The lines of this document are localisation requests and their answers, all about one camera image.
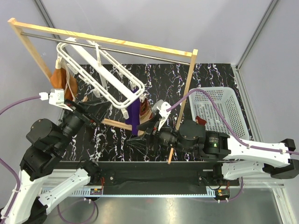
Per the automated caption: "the wooden hanging rack frame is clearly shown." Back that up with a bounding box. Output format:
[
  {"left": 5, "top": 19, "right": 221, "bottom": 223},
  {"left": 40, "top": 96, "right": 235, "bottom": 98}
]
[{"left": 7, "top": 18, "right": 199, "bottom": 165}]

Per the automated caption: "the steel rack rod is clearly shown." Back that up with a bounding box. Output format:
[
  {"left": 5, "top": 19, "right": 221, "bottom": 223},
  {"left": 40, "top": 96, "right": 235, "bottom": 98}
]
[{"left": 20, "top": 32, "right": 190, "bottom": 66}]

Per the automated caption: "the white plastic clip hanger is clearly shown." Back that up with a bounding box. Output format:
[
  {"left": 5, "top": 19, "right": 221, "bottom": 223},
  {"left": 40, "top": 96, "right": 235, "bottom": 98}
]
[{"left": 56, "top": 37, "right": 145, "bottom": 119}]

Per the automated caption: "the striped sock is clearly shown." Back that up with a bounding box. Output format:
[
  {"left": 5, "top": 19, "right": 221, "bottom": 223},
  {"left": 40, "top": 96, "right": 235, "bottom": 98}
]
[
  {"left": 195, "top": 116, "right": 207, "bottom": 126},
  {"left": 139, "top": 98, "right": 153, "bottom": 124}
]

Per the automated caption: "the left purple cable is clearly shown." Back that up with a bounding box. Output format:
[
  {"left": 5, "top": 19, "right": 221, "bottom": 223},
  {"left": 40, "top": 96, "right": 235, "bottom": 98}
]
[{"left": 0, "top": 96, "right": 42, "bottom": 222}]

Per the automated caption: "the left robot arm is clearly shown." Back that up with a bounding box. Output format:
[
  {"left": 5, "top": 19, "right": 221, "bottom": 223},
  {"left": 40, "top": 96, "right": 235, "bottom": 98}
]
[{"left": 0, "top": 100, "right": 111, "bottom": 224}]

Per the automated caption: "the purple sock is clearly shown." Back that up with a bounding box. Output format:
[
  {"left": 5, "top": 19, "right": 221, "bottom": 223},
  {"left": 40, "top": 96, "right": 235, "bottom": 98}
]
[{"left": 125, "top": 98, "right": 140, "bottom": 136}]

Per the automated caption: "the orange sock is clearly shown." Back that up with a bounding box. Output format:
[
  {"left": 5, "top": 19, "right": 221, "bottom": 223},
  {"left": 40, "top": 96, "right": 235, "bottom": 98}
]
[{"left": 50, "top": 68, "right": 78, "bottom": 101}]

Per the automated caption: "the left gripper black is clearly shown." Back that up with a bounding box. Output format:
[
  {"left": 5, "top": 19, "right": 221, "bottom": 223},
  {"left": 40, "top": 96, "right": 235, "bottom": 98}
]
[{"left": 56, "top": 98, "right": 113, "bottom": 150}]

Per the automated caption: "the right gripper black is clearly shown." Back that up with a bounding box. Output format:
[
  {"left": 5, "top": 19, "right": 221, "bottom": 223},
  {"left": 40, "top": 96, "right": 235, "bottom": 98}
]
[{"left": 126, "top": 115, "right": 193, "bottom": 156}]

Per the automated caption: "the purple cable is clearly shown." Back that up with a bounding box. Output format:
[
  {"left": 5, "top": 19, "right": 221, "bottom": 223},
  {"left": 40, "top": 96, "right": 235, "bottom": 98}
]
[
  {"left": 0, "top": 96, "right": 42, "bottom": 222},
  {"left": 167, "top": 88, "right": 299, "bottom": 203}
]

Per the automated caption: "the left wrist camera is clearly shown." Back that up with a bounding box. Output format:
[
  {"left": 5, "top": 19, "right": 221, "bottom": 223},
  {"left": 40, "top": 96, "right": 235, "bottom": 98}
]
[{"left": 39, "top": 89, "right": 64, "bottom": 106}]

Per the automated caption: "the white plastic basket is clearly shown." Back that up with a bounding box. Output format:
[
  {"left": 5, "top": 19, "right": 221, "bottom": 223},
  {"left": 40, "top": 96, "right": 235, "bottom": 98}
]
[{"left": 189, "top": 87, "right": 250, "bottom": 140}]

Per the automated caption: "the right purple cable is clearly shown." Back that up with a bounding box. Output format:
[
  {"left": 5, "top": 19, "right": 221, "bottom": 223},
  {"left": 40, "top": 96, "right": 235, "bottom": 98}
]
[{"left": 167, "top": 88, "right": 299, "bottom": 203}]

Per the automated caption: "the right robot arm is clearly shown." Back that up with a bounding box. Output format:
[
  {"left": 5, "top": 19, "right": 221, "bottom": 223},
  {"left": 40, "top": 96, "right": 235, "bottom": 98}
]
[{"left": 128, "top": 119, "right": 299, "bottom": 185}]

